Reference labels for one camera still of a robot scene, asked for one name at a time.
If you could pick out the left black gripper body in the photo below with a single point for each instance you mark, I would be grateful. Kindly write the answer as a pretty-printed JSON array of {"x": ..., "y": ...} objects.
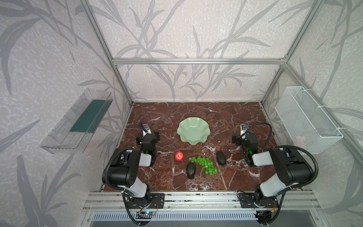
[{"x": 146, "y": 139}]

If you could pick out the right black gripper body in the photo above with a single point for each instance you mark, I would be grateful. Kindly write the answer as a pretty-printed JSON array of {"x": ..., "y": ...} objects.
[{"x": 243, "y": 139}]

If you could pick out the dark fake avocado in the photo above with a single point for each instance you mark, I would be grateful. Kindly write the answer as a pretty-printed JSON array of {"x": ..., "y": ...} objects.
[
  {"x": 221, "y": 158},
  {"x": 191, "y": 170}
]

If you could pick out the red fake apple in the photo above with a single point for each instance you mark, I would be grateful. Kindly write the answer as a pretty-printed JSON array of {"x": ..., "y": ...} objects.
[{"x": 179, "y": 156}]

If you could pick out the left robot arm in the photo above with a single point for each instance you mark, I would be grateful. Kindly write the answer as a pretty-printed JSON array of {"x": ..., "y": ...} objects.
[{"x": 121, "y": 171}]

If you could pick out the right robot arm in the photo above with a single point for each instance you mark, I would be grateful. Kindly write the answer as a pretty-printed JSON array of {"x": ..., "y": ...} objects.
[{"x": 295, "y": 167}]

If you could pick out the light green wavy fruit bowl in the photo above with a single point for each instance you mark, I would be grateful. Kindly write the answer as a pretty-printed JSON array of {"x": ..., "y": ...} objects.
[{"x": 193, "y": 130}]

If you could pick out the green fake grape bunch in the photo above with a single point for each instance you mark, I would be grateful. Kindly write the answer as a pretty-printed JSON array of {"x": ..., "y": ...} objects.
[{"x": 206, "y": 164}]

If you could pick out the pink object in basket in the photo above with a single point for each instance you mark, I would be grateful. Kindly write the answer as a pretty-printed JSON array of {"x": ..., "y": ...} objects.
[{"x": 300, "y": 141}]

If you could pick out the green circuit board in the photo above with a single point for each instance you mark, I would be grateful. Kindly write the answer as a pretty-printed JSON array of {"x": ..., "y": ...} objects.
[{"x": 146, "y": 214}]

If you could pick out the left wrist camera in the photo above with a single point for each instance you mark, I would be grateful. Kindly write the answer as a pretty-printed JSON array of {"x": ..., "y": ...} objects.
[{"x": 144, "y": 129}]

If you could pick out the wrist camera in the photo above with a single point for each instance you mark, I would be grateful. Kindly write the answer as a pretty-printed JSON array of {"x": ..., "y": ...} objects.
[
  {"x": 243, "y": 129},
  {"x": 144, "y": 129}
]

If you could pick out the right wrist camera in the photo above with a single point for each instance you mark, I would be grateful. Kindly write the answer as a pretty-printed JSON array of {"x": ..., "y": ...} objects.
[{"x": 243, "y": 129}]

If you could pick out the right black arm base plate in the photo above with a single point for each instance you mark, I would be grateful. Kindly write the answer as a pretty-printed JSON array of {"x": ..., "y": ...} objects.
[{"x": 257, "y": 200}]

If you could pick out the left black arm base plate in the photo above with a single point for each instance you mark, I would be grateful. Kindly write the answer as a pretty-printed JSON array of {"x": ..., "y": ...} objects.
[{"x": 153, "y": 201}]

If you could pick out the white wire mesh basket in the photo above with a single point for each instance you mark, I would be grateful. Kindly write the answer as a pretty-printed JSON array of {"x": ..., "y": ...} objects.
[{"x": 301, "y": 115}]

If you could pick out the aluminium front rail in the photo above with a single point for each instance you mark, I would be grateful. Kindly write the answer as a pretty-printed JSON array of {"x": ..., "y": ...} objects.
[{"x": 200, "y": 201}]

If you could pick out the clear plastic wall bin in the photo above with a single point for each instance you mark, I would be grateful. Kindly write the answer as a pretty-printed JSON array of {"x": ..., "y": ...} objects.
[{"x": 75, "y": 130}]

